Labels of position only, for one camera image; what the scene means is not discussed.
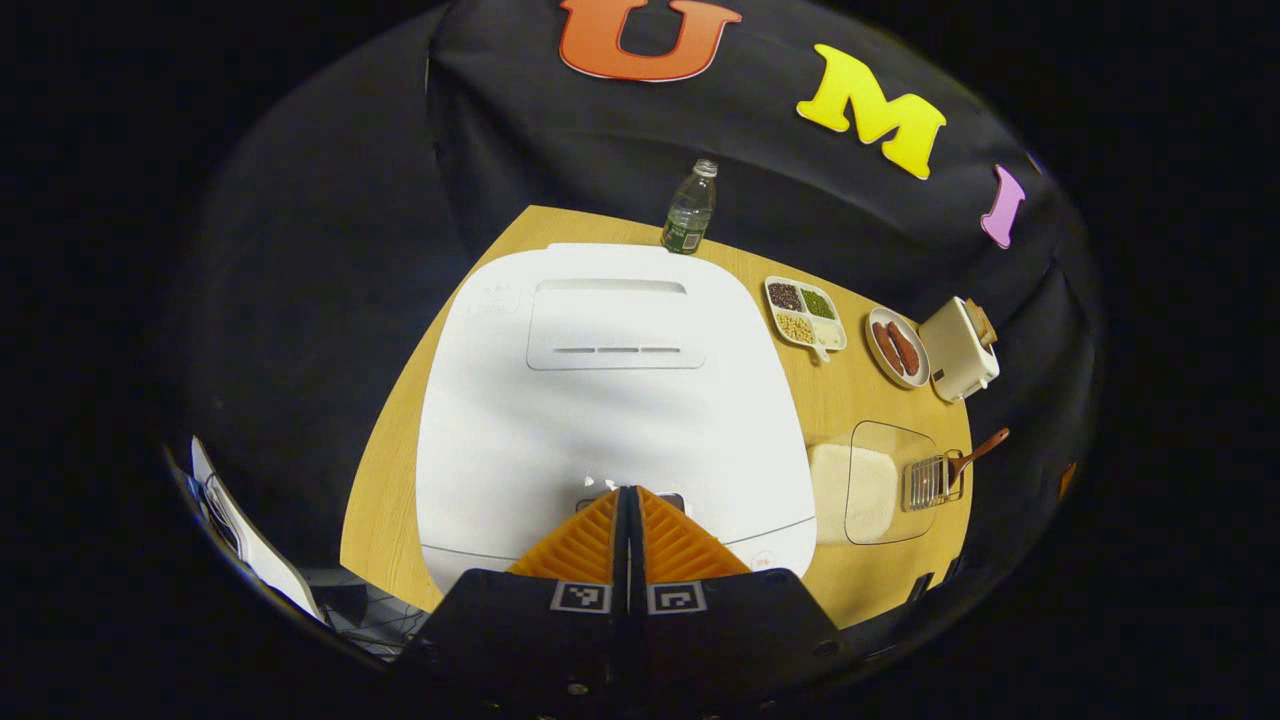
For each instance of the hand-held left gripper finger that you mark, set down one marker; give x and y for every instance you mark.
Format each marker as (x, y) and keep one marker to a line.
(621, 560)
(638, 560)

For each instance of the white rice cooker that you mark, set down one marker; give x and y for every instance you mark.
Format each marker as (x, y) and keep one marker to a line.
(600, 430)

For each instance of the clear tray of rice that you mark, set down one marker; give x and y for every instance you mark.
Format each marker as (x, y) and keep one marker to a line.
(850, 490)

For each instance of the brown wooden spoon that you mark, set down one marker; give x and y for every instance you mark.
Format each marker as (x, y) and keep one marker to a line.
(985, 445)

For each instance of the white divided dish of beans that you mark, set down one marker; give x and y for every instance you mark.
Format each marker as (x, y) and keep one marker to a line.
(790, 298)

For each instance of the white oval plate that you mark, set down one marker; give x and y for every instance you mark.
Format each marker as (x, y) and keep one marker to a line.
(908, 381)

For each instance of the brown meat piece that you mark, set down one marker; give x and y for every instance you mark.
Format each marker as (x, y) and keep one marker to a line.
(905, 348)
(885, 348)

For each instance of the clear plastic water bottle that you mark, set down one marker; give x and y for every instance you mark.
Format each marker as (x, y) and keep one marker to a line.
(688, 220)

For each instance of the white toaster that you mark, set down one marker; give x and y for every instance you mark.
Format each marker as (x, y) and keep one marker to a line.
(955, 355)

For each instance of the toast bread slice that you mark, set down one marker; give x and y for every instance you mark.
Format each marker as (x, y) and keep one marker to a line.
(975, 320)
(989, 330)

